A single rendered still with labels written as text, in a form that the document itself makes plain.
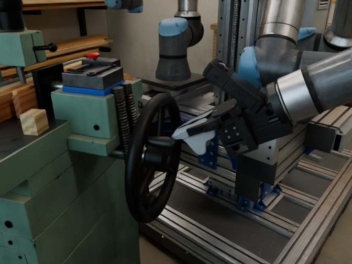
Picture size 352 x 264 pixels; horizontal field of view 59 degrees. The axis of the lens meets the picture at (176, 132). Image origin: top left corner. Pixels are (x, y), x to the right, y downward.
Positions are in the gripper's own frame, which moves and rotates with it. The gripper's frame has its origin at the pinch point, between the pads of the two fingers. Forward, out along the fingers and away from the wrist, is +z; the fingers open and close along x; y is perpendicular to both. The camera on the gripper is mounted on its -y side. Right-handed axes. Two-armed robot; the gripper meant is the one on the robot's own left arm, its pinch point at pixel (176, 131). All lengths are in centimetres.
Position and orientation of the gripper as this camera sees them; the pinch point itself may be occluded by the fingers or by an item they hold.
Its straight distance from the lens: 58.9
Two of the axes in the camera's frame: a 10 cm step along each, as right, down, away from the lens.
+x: 3.2, -4.0, 8.6
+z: -8.2, 3.4, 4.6
